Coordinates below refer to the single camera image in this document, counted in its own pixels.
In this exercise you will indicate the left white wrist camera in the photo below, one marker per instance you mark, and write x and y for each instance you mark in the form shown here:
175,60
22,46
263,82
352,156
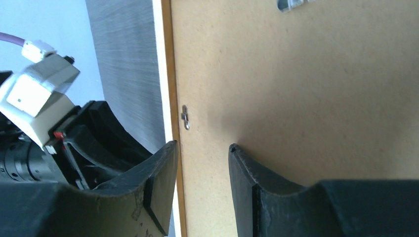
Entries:
34,99

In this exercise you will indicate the metal turn clip on backing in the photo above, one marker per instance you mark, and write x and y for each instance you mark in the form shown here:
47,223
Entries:
185,117

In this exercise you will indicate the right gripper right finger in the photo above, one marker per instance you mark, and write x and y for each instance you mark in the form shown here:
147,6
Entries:
268,205

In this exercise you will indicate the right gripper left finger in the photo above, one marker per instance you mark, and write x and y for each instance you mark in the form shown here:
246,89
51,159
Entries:
137,203

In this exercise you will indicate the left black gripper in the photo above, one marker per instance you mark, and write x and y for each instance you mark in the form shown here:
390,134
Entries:
98,147

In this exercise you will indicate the orange wooden picture frame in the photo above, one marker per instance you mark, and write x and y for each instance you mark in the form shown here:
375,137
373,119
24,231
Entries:
171,115

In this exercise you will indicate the brown cardboard backing board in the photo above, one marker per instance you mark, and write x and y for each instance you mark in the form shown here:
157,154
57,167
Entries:
327,90

